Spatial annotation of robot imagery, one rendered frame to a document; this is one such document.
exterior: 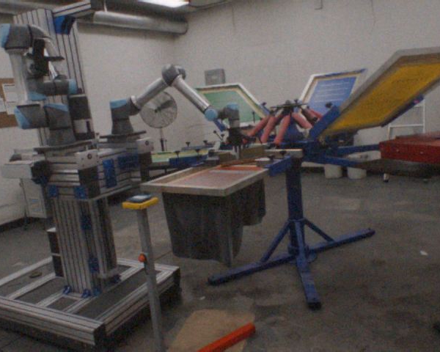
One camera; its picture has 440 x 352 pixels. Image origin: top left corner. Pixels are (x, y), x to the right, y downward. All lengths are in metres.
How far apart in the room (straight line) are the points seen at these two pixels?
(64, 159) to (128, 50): 5.07
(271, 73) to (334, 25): 1.24
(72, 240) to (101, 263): 0.24
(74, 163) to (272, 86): 5.13
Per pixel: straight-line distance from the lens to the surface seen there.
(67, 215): 2.78
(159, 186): 2.21
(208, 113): 2.46
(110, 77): 6.90
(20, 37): 2.39
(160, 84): 2.73
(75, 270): 2.92
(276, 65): 6.99
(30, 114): 2.36
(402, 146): 2.24
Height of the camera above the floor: 1.44
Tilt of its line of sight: 11 degrees down
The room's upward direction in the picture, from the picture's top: 6 degrees counter-clockwise
